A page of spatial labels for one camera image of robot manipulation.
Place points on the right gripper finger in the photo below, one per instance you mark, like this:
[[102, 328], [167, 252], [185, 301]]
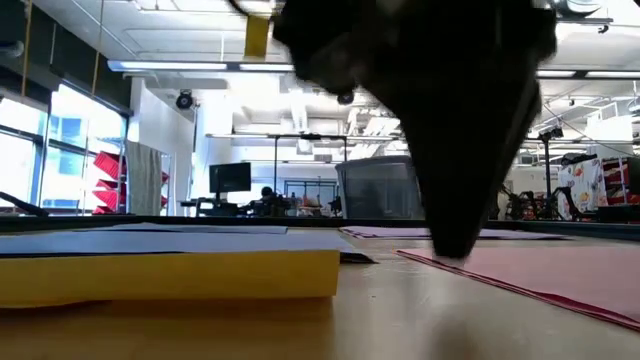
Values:
[[520, 135], [455, 190]]

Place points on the purple paper sheet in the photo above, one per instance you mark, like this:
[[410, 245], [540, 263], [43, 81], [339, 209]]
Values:
[[380, 232]]

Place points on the pink paper sheet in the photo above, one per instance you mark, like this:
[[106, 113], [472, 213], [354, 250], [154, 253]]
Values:
[[550, 280]]

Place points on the background robot arms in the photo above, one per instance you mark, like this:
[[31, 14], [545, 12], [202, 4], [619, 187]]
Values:
[[520, 205]]

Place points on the floral cloth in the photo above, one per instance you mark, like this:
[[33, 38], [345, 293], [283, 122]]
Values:
[[582, 185]]

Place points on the grey office chair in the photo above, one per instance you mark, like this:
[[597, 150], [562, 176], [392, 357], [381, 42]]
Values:
[[375, 190]]

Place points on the yellow tape tag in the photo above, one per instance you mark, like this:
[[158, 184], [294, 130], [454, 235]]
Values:
[[257, 37]]

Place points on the person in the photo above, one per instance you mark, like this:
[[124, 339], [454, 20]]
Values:
[[269, 197]]

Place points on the black background monitor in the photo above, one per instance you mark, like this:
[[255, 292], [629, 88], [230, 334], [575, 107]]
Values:
[[230, 177]]

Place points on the black ceiling speaker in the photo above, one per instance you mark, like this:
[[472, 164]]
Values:
[[184, 100]]

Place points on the ceiling light strip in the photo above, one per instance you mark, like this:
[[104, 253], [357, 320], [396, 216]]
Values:
[[165, 65]]

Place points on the grey curtain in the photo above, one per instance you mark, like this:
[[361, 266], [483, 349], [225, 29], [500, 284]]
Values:
[[145, 180]]

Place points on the silver ventilation duct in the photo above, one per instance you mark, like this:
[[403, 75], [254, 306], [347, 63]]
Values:
[[580, 6]]

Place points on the black aluminium table frame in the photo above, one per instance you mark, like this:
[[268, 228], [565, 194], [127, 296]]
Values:
[[30, 222]]

